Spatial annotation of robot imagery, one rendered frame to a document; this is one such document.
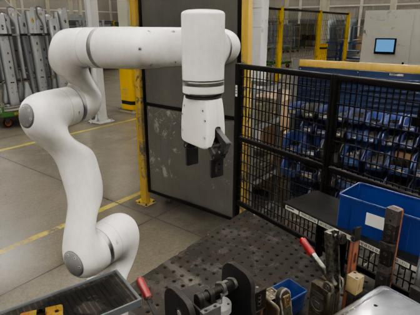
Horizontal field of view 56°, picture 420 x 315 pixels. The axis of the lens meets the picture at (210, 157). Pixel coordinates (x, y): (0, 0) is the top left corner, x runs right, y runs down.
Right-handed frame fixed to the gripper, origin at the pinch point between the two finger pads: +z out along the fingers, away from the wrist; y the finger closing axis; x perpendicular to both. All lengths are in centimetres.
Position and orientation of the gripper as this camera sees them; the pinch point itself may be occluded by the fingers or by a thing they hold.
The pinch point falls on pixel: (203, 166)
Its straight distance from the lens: 84.8
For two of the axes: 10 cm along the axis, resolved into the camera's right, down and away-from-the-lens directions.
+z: 0.0, 9.5, 3.2
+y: 5.8, 2.6, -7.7
